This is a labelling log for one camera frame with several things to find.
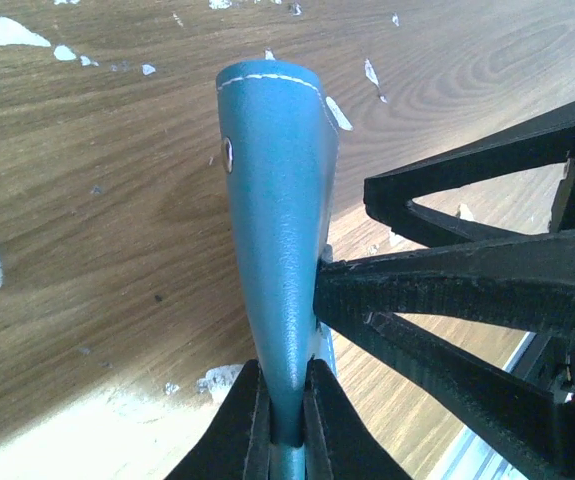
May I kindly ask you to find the blue leather card holder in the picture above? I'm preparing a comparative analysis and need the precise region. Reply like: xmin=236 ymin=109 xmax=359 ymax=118
xmin=216 ymin=60 xmax=340 ymax=479

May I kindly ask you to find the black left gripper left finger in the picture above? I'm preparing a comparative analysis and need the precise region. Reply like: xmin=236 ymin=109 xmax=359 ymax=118
xmin=166 ymin=360 xmax=271 ymax=480

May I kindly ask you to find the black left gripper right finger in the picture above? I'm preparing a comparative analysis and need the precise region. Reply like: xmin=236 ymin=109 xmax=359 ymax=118
xmin=303 ymin=359 xmax=410 ymax=480

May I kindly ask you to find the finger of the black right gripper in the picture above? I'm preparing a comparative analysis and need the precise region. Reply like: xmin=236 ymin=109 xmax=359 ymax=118
xmin=314 ymin=230 xmax=575 ymax=475
xmin=363 ymin=101 xmax=575 ymax=247

